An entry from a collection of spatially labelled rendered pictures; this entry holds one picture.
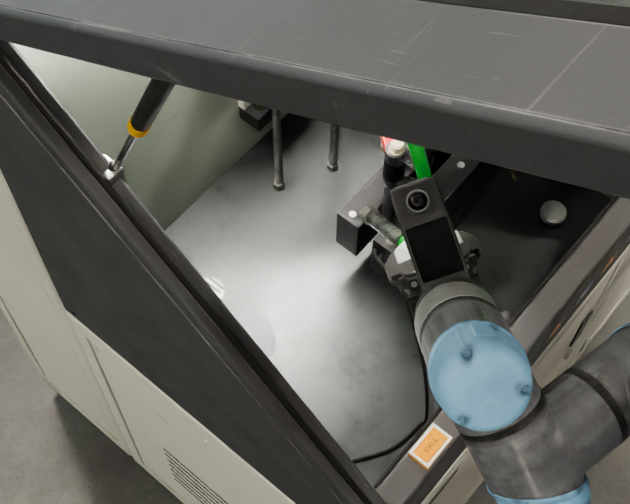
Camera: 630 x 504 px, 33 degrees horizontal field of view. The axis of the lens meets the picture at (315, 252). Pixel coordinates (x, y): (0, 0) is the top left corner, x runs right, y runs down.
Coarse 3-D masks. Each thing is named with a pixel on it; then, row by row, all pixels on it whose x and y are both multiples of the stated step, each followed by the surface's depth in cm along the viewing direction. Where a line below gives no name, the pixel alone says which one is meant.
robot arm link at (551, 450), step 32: (576, 384) 88; (544, 416) 85; (576, 416) 87; (608, 416) 87; (480, 448) 85; (512, 448) 84; (544, 448) 85; (576, 448) 86; (608, 448) 88; (512, 480) 85; (544, 480) 85; (576, 480) 87
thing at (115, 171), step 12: (156, 84) 80; (168, 84) 79; (144, 96) 84; (156, 96) 82; (168, 96) 83; (144, 108) 85; (156, 108) 85; (132, 120) 90; (144, 120) 88; (132, 132) 92; (144, 132) 91; (132, 144) 97; (120, 156) 102; (108, 168) 107; (120, 168) 107; (108, 180) 107
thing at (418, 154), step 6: (408, 144) 103; (414, 150) 103; (420, 150) 103; (414, 156) 103; (420, 156) 103; (414, 162) 103; (420, 162) 103; (426, 162) 103; (420, 168) 103; (426, 168) 103; (420, 174) 104; (426, 174) 104; (402, 240) 118
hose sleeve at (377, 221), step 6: (372, 216) 124; (378, 216) 124; (372, 222) 124; (378, 222) 123; (384, 222) 122; (390, 222) 122; (378, 228) 123; (384, 228) 121; (390, 228) 121; (396, 228) 120; (384, 234) 121; (390, 234) 120; (396, 234) 119; (402, 234) 119; (390, 240) 120; (396, 240) 119; (396, 246) 119
